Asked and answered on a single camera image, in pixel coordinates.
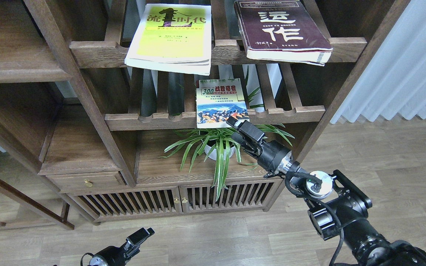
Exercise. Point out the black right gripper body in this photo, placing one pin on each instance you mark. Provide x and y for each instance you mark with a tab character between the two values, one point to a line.
274	157

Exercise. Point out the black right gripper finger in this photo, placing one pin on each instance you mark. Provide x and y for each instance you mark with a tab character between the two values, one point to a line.
235	123
239	138

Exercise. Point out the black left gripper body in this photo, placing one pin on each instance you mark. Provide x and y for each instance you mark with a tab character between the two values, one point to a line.
117	256

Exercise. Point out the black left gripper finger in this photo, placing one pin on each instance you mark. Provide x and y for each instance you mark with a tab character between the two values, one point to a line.
138	237

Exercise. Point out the small colourful paperback book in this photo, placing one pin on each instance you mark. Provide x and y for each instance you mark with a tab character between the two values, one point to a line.
217	100

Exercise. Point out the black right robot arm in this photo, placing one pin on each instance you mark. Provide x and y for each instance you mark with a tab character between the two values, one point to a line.
337	207

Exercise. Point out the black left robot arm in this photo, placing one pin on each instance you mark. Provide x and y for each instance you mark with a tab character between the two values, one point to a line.
77	249

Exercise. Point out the green spider plant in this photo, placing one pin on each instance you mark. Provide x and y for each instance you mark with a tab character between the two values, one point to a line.
193	142

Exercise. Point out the white plant pot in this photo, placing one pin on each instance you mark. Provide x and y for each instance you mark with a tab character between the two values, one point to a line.
211	153

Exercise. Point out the yellow green book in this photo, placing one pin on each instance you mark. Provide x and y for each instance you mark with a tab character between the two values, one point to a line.
173	37

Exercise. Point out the dark red book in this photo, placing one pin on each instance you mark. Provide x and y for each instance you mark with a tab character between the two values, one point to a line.
281	31

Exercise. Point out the dark wooden bookshelf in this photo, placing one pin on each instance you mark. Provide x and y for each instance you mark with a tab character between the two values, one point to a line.
70	110

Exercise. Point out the white curtain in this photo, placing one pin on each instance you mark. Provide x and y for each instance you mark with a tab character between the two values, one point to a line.
394	82

